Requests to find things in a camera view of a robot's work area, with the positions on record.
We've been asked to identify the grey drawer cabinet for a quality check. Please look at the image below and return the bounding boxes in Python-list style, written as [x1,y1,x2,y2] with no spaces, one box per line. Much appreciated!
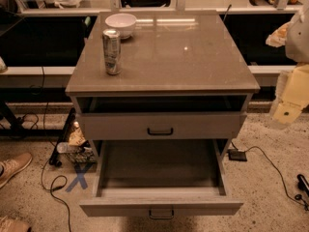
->
[65,10,261,153]

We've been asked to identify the black middle drawer handle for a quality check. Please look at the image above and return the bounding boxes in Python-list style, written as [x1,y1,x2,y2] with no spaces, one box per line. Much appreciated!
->
[149,209,175,220]

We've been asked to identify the black cable floor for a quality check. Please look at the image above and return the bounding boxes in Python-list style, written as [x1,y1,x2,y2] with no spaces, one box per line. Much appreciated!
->
[20,66,72,232]
[230,140,309,211]

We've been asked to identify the black drawer handle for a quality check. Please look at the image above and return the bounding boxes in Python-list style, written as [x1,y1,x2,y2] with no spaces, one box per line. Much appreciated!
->
[147,128,174,136]
[149,209,175,220]

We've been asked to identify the tan shoe lower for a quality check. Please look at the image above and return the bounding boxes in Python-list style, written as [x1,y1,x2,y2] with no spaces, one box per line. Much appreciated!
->
[0,217,31,232]

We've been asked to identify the black device right floor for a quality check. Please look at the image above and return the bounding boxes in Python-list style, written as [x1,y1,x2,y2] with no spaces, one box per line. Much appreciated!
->
[296,174,309,196]

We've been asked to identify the grey drawer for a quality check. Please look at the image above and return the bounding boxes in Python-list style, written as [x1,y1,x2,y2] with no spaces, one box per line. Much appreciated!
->
[80,139,242,217]
[76,112,246,140]

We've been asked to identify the blue tape cross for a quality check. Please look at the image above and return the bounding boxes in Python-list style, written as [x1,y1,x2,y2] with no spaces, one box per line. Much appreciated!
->
[66,162,93,192]

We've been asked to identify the black cable right floor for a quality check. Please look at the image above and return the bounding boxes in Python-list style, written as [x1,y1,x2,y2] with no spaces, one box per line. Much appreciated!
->
[230,140,309,211]

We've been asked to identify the black cable left floor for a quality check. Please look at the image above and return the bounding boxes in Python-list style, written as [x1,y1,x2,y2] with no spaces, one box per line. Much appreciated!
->
[20,66,72,232]

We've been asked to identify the black floor box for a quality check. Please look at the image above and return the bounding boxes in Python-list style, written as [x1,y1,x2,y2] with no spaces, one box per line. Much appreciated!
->
[228,150,247,161]

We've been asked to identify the tan shoe upper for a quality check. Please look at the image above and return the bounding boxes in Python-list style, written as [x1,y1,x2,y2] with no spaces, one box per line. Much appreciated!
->
[0,153,32,189]

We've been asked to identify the grey top drawer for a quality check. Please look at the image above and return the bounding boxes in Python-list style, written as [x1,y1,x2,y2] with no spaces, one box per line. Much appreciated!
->
[76,112,246,140]

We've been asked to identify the white ceramic bowl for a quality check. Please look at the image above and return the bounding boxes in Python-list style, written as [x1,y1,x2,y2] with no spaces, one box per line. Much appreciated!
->
[105,13,137,39]

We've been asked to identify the tan shoe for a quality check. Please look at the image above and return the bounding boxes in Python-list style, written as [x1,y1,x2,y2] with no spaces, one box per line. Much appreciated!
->
[0,217,31,232]
[0,153,32,189]

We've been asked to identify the silver drink can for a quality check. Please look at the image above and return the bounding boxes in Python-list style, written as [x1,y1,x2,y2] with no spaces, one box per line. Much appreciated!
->
[102,28,121,75]

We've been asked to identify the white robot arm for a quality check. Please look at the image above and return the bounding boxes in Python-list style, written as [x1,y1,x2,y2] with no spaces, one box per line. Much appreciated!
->
[266,2,309,130]

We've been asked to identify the black top drawer handle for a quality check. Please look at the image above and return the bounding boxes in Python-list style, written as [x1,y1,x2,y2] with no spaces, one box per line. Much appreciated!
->
[147,128,174,136]

